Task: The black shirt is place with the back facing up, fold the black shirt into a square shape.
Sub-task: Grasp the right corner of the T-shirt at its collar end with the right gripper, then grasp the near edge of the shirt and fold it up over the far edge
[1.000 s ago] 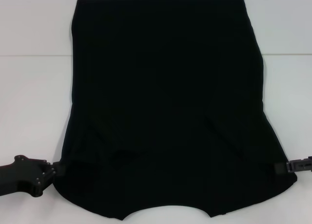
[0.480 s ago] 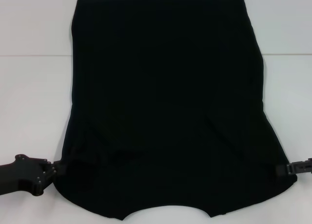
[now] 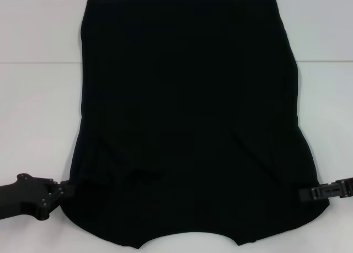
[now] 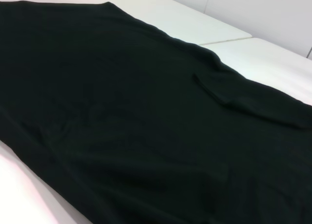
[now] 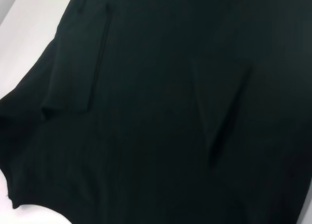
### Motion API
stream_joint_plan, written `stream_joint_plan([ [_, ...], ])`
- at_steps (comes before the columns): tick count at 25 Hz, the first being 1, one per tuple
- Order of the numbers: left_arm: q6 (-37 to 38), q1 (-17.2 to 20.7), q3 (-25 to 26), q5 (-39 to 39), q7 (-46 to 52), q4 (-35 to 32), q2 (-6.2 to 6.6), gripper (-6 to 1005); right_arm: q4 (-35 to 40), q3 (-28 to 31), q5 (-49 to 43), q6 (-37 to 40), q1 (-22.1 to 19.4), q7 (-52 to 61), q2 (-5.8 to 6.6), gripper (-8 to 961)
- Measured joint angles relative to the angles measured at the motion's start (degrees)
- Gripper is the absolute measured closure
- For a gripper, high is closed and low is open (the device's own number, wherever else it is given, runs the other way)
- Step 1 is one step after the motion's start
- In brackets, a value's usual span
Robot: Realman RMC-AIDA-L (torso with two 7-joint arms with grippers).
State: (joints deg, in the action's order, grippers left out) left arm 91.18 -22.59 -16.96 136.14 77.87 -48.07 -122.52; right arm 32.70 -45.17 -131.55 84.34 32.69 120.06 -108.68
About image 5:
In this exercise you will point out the black shirt with FREE print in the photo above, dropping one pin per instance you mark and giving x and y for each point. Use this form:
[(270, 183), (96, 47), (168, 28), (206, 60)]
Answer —
[(170, 111)]

